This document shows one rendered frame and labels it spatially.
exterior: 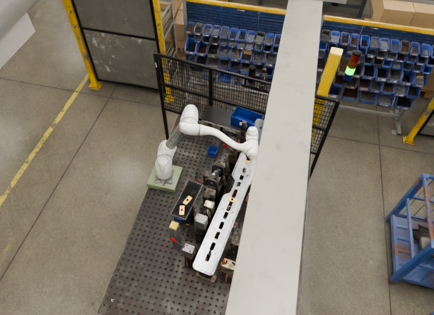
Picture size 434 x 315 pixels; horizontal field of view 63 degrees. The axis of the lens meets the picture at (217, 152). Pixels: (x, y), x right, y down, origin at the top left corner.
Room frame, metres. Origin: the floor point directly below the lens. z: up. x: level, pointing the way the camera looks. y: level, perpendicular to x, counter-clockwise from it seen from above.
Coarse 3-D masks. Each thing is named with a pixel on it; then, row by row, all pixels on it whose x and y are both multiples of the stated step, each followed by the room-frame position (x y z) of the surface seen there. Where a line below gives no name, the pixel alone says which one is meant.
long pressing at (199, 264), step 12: (240, 156) 2.14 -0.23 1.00; (240, 168) 2.00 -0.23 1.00; (252, 168) 2.00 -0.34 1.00; (240, 180) 1.86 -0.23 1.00; (252, 180) 1.86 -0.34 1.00; (240, 192) 1.73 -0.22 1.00; (228, 204) 1.60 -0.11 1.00; (240, 204) 1.61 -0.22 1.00; (216, 216) 1.48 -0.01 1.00; (228, 216) 1.48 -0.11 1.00; (216, 228) 1.37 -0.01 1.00; (228, 228) 1.37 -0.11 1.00; (204, 240) 1.25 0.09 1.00; (216, 240) 1.25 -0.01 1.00; (204, 252) 1.14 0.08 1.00; (216, 252) 1.15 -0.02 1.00; (192, 264) 1.05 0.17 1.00; (204, 264) 1.05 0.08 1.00; (216, 264) 1.05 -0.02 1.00
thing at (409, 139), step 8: (432, 104) 3.23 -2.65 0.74; (424, 112) 3.26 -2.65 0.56; (432, 112) 3.23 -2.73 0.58; (424, 120) 3.23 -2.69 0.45; (432, 120) 3.23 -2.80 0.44; (416, 128) 3.23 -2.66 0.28; (424, 128) 3.24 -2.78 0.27; (432, 128) 3.22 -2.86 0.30; (408, 136) 3.26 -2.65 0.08; (432, 136) 3.20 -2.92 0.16
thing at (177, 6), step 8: (176, 0) 5.21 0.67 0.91; (176, 8) 5.18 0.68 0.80; (176, 16) 5.05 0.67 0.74; (176, 24) 4.84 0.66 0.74; (176, 32) 4.84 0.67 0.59; (168, 40) 4.87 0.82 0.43; (176, 40) 4.86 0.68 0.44; (184, 40) 4.83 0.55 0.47; (184, 48) 4.83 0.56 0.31; (184, 56) 4.84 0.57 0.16
